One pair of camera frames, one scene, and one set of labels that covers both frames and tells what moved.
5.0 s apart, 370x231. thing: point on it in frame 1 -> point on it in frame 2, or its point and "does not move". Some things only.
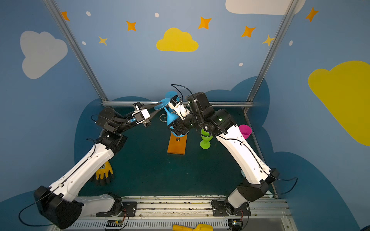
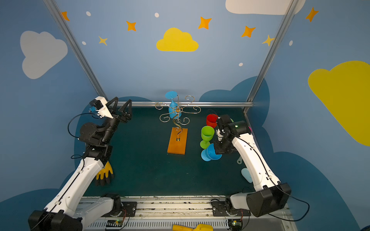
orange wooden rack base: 177,145 does not move
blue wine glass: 170,117 -> 209,154
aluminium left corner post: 52,6 does not move
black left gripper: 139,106 -> 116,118
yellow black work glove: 104,170 does not move
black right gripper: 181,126 -> 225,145
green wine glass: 205,143 does not move
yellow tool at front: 200,227 does not move
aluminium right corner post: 289,12 does not move
